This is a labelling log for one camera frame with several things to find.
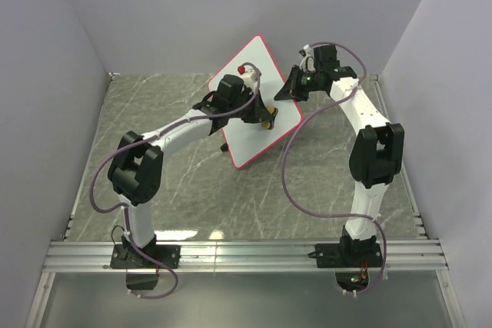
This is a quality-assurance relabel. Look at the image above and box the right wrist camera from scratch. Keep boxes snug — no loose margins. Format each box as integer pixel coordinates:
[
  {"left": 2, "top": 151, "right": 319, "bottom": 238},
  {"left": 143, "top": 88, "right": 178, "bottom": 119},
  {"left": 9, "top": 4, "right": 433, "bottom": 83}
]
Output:
[{"left": 299, "top": 45, "right": 315, "bottom": 72}]

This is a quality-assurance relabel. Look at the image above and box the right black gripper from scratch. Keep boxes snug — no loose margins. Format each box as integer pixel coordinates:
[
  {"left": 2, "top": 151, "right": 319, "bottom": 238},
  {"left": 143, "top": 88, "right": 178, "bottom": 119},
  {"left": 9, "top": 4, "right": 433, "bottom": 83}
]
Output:
[{"left": 274, "top": 66, "right": 320, "bottom": 104}]

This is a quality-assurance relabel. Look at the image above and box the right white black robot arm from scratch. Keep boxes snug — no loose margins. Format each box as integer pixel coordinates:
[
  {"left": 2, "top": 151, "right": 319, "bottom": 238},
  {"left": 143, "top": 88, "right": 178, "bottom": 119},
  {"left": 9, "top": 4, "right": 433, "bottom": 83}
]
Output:
[{"left": 274, "top": 42, "right": 404, "bottom": 267}]

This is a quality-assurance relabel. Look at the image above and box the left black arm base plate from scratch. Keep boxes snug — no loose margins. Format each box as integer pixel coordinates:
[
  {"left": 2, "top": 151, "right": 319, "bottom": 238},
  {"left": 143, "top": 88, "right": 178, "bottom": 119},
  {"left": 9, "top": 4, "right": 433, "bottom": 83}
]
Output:
[{"left": 109, "top": 244, "right": 181, "bottom": 270}]

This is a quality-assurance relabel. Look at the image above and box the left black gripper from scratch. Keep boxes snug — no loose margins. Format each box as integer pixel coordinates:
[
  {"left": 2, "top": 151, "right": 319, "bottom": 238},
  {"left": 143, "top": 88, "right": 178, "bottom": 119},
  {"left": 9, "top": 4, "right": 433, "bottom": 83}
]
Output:
[{"left": 228, "top": 90, "right": 271, "bottom": 124}]

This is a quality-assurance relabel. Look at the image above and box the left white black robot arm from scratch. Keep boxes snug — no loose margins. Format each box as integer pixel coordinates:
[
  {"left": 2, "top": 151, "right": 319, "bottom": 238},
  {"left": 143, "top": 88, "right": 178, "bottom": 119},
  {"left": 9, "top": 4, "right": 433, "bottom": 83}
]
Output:
[{"left": 108, "top": 69, "right": 278, "bottom": 268}]

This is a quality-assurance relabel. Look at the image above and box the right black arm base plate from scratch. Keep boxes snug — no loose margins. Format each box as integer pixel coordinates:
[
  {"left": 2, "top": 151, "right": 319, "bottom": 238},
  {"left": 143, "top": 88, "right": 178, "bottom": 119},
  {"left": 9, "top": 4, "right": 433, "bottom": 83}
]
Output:
[{"left": 307, "top": 244, "right": 383, "bottom": 268}]

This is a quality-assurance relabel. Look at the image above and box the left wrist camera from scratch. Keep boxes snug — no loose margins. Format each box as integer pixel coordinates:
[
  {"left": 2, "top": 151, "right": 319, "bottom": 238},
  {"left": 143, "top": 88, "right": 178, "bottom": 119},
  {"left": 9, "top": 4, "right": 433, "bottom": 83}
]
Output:
[{"left": 238, "top": 65, "right": 261, "bottom": 91}]

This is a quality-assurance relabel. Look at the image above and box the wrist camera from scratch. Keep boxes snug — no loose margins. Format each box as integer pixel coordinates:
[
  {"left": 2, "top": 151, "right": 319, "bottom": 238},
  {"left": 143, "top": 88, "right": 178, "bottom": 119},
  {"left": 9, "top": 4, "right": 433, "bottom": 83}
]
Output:
[
  {"left": 299, "top": 45, "right": 315, "bottom": 72},
  {"left": 238, "top": 65, "right": 261, "bottom": 91}
]

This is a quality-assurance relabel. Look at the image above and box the aluminium mounting rail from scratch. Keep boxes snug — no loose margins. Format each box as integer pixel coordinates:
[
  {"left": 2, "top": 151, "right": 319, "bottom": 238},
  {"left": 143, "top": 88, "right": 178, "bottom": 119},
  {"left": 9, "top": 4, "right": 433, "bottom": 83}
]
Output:
[{"left": 22, "top": 239, "right": 470, "bottom": 328}]

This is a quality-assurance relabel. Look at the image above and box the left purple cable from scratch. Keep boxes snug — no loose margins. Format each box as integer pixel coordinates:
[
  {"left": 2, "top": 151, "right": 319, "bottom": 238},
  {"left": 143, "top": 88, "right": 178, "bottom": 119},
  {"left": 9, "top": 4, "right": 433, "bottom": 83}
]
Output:
[{"left": 88, "top": 61, "right": 263, "bottom": 300}]

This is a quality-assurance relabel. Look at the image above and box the white board with pink frame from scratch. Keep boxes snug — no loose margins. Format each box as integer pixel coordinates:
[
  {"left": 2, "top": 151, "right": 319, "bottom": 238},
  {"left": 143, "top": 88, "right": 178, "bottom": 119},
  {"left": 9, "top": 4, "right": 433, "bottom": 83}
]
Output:
[{"left": 208, "top": 35, "right": 303, "bottom": 169}]

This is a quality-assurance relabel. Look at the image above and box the purple cable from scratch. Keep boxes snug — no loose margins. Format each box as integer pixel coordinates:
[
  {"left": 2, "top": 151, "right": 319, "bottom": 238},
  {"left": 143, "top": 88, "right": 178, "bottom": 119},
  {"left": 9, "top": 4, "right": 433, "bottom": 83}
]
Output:
[
  {"left": 280, "top": 39, "right": 387, "bottom": 295},
  {"left": 88, "top": 61, "right": 263, "bottom": 300}
]

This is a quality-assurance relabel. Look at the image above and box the yellow whiteboard eraser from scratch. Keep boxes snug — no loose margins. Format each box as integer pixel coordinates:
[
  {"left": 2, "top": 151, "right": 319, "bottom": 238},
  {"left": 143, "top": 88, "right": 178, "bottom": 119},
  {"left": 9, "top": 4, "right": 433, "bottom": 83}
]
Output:
[{"left": 261, "top": 106, "right": 278, "bottom": 131}]

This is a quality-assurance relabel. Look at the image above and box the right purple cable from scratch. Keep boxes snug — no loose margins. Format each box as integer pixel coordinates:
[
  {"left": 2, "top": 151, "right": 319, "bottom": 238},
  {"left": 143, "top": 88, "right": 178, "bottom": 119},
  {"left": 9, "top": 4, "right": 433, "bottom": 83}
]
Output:
[{"left": 280, "top": 39, "right": 387, "bottom": 295}]

